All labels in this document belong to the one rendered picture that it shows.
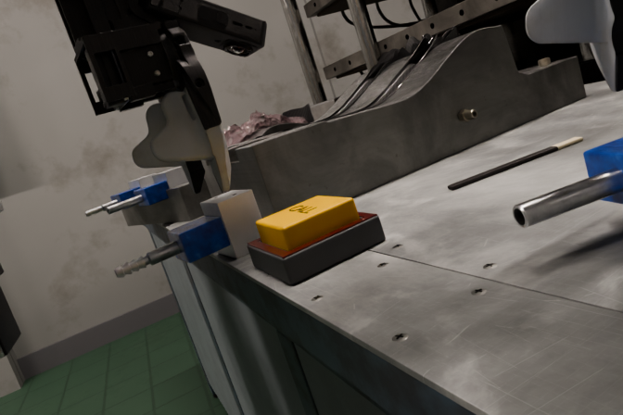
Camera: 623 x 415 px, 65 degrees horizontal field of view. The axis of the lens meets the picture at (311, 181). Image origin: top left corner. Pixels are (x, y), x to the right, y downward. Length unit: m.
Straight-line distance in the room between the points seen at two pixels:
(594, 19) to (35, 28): 2.93
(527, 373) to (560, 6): 0.20
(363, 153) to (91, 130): 2.53
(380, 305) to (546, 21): 0.18
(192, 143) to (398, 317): 0.23
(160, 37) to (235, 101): 2.64
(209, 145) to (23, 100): 2.65
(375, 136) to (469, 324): 0.35
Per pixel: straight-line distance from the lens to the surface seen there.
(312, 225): 0.34
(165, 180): 0.81
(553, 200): 0.26
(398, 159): 0.56
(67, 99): 3.01
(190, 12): 0.45
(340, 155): 0.53
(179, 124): 0.41
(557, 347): 0.20
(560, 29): 0.32
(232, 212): 0.44
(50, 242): 3.03
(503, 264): 0.28
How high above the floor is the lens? 0.91
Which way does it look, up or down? 8 degrees down
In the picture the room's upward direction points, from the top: 18 degrees counter-clockwise
